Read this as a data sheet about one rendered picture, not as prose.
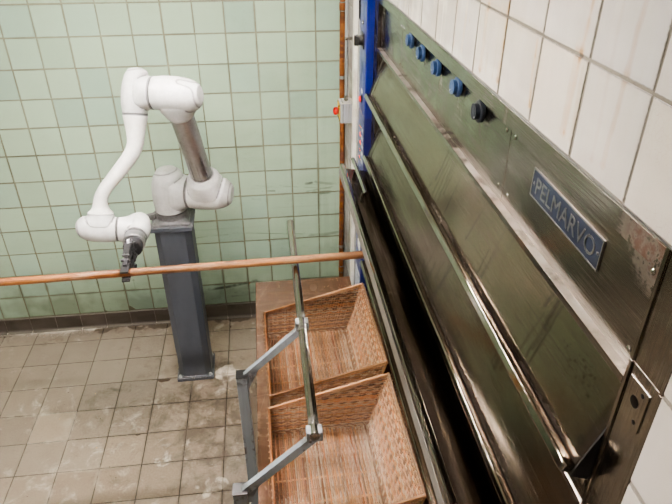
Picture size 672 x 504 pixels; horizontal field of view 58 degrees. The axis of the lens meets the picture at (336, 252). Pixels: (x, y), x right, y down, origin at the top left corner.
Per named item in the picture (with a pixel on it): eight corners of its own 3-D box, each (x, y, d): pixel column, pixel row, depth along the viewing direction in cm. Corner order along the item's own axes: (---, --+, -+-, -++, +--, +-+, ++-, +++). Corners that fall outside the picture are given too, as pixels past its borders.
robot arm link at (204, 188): (196, 190, 306) (239, 192, 304) (189, 215, 297) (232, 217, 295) (151, 65, 242) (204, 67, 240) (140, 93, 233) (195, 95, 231)
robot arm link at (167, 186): (161, 200, 308) (154, 160, 297) (196, 202, 307) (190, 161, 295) (149, 215, 295) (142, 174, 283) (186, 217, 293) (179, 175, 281)
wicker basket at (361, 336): (363, 327, 297) (364, 280, 282) (387, 412, 250) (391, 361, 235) (263, 336, 291) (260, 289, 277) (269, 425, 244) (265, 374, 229)
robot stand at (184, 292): (180, 358, 364) (154, 210, 311) (215, 355, 366) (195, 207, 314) (177, 382, 346) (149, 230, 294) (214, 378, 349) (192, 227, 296)
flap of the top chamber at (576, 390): (373, 100, 240) (393, 51, 231) (582, 476, 89) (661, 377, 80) (363, 97, 239) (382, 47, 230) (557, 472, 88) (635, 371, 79)
